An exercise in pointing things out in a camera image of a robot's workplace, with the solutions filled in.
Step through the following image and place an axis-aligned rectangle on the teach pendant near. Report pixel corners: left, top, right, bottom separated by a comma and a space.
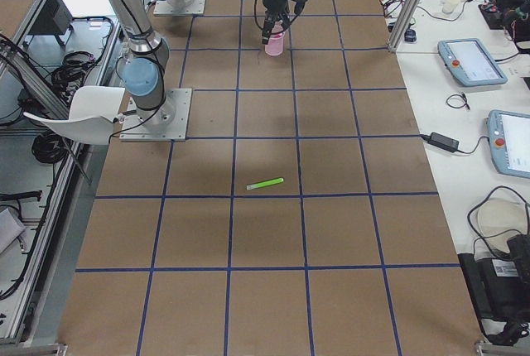
486, 109, 529, 178

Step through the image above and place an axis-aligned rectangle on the aluminium frame post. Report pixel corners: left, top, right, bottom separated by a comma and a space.
388, 0, 420, 53

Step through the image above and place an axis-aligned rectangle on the teach pendant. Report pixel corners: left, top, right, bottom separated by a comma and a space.
486, 109, 529, 178
437, 38, 508, 87

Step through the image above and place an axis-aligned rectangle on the pink mesh cup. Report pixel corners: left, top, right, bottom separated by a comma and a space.
264, 32, 285, 56

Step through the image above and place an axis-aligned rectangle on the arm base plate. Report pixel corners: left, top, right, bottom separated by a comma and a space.
153, 0, 205, 17
118, 89, 192, 142

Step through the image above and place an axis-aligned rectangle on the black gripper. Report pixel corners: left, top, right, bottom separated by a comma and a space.
262, 0, 308, 45

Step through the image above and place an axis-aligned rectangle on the black power adapter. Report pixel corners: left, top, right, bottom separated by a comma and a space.
420, 132, 459, 153

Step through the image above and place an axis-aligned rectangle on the teach pendant far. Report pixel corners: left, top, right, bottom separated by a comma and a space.
437, 38, 508, 87

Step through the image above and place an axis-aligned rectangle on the green pen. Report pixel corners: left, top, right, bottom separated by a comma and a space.
246, 177, 284, 190

